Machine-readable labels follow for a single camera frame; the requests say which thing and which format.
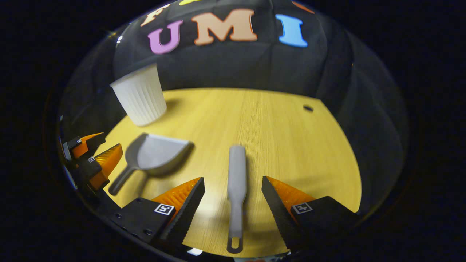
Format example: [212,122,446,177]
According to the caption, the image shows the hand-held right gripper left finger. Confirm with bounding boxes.
[109,177,205,248]

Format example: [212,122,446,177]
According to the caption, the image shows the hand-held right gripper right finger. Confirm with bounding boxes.
[261,176,361,250]

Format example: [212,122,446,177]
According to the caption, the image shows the grey dustpan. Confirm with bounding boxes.
[108,133,193,196]

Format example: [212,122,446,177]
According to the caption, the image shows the grey small broom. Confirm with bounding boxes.
[226,145,247,254]

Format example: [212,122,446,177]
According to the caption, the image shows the white ribbed garbage bin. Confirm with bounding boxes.
[110,64,167,127]

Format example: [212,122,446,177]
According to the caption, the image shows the wooden desktop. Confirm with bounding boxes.
[95,87,362,258]

